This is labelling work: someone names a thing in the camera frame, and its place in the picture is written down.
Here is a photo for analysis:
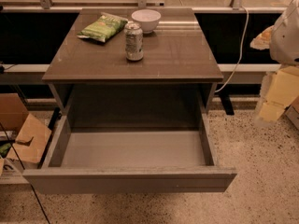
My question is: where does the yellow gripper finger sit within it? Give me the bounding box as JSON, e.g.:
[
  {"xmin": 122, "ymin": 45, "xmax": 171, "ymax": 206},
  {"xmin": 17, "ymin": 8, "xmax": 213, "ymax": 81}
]
[
  {"xmin": 254, "ymin": 103, "xmax": 285, "ymax": 124},
  {"xmin": 265, "ymin": 66, "xmax": 299, "ymax": 108}
]

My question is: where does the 7up soda can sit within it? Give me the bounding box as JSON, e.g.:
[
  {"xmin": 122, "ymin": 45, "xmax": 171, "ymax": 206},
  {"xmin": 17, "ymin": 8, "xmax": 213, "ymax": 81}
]
[{"xmin": 124, "ymin": 22, "xmax": 143, "ymax": 62}]

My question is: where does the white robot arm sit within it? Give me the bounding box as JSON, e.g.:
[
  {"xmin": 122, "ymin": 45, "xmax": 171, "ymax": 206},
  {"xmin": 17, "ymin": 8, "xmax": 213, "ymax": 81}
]
[{"xmin": 250, "ymin": 0, "xmax": 299, "ymax": 126}]

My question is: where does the grey cabinet with glossy top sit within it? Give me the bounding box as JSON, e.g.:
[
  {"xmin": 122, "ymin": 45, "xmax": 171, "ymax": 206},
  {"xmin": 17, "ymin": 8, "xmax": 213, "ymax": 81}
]
[{"xmin": 43, "ymin": 8, "xmax": 222, "ymax": 130}]

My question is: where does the open grey top drawer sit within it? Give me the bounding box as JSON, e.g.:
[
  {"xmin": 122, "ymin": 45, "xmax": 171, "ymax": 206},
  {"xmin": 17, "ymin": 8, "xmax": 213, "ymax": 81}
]
[{"xmin": 23, "ymin": 111, "xmax": 236, "ymax": 194}]

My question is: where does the cardboard box right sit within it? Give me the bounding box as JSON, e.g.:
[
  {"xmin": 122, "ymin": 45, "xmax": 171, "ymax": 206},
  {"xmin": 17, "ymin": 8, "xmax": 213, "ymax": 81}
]
[{"xmin": 286, "ymin": 97, "xmax": 299, "ymax": 130}]

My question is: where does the white bowl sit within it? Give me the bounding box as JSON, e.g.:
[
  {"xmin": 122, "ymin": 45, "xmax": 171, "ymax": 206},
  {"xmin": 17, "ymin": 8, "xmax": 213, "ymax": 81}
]
[{"xmin": 131, "ymin": 9, "xmax": 162, "ymax": 34}]

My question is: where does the green chip bag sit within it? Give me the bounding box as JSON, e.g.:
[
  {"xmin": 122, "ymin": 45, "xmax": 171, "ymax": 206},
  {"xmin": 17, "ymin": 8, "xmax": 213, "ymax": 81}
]
[{"xmin": 77, "ymin": 12, "xmax": 128, "ymax": 43}]

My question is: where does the brown cardboard box left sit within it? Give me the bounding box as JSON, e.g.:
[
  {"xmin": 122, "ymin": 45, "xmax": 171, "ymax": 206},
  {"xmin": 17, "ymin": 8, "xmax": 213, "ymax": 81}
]
[{"xmin": 0, "ymin": 93, "xmax": 51, "ymax": 168}]

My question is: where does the white cable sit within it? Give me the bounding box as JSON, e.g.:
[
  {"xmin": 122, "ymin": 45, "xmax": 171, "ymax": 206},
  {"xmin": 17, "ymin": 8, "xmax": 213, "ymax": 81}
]
[{"xmin": 214, "ymin": 7, "xmax": 250, "ymax": 94}]

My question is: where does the black cable on floor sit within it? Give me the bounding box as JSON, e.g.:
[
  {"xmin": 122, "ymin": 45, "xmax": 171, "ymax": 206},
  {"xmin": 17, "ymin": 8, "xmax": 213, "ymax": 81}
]
[{"xmin": 0, "ymin": 121, "xmax": 51, "ymax": 224}]

